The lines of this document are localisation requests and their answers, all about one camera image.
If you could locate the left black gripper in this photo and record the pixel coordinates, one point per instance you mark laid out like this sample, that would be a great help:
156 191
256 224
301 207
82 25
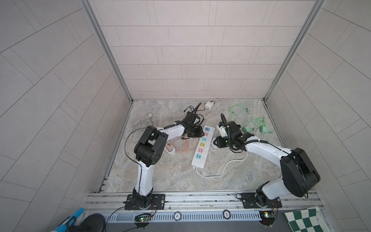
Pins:
198 134

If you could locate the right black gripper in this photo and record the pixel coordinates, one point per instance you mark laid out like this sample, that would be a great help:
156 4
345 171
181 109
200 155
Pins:
218 142

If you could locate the pink charger with cable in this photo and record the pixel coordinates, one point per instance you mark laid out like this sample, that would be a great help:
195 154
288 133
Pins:
183 145

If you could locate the long multicolour power strip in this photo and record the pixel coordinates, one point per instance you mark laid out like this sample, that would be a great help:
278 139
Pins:
203 147

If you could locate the small blue-socket power strip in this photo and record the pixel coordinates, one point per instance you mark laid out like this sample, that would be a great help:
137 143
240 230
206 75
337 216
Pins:
170 149

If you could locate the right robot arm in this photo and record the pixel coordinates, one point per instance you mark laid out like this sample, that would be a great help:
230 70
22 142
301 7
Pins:
298 172

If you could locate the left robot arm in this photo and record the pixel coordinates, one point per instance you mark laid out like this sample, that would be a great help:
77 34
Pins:
148 152

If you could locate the green white checkerboard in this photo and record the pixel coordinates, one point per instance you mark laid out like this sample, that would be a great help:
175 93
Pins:
307 220

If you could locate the black round stool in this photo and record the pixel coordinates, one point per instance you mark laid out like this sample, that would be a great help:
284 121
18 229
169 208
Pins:
93 223

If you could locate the green charger with cable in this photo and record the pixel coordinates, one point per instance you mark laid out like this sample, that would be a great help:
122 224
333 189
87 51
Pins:
256 124

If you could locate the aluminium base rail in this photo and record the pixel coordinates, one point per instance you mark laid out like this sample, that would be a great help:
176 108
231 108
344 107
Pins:
194 206

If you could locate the blue handled tool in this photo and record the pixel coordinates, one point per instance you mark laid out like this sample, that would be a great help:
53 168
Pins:
67 224

